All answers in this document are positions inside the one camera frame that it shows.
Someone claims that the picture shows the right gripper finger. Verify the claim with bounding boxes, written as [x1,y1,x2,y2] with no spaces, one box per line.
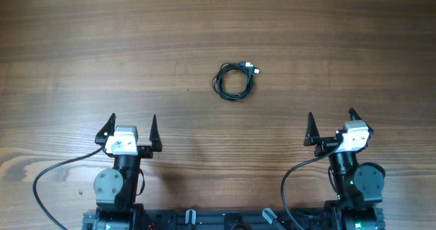
[303,112,320,146]
[349,108,374,133]

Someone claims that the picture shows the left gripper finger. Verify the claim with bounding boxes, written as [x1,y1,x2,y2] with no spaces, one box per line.
[149,114,162,152]
[95,113,116,145]

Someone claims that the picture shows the black usb cables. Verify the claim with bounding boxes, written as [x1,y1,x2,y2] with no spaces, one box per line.
[211,61,261,102]

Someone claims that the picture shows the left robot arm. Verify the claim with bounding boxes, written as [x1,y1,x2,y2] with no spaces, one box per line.
[82,114,162,230]

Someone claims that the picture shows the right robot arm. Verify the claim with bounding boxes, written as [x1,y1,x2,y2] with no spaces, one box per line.
[303,108,386,230]

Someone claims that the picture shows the right camera cable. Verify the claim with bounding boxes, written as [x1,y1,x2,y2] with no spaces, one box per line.
[280,134,344,230]

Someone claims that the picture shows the camera cable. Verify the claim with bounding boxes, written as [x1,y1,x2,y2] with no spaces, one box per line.
[32,145,106,230]
[280,134,344,230]

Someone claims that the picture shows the left camera cable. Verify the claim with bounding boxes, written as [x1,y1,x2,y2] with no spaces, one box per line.
[32,145,106,230]

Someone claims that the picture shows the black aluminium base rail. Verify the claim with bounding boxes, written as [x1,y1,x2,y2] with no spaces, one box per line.
[82,208,386,230]

